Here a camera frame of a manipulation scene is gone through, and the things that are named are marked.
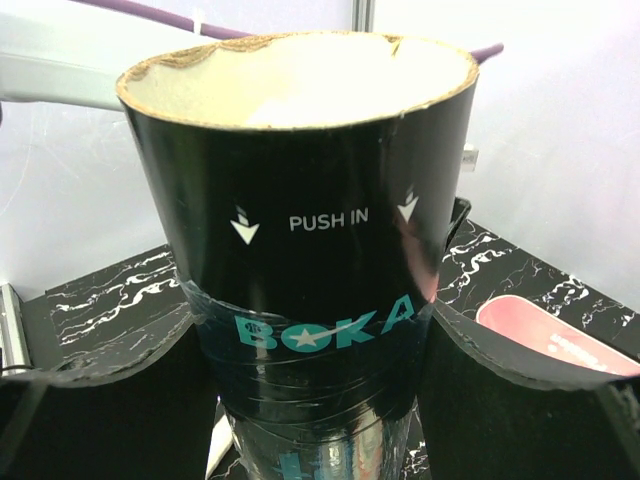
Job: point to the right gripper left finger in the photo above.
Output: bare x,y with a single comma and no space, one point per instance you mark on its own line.
140,407

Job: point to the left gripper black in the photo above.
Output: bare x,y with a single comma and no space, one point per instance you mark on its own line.
460,212

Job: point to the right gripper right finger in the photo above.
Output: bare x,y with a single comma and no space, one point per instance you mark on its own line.
491,408

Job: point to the pink sport racket bag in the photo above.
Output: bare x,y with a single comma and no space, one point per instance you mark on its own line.
529,325

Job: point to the black shuttlecock tube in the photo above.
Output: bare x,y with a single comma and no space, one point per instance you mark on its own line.
315,331

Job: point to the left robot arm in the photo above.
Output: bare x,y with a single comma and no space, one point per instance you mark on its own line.
214,119

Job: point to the pink badminton racket right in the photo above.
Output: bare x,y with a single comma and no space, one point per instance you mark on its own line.
221,441

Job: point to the aluminium post left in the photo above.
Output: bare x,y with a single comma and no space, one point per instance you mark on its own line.
362,15

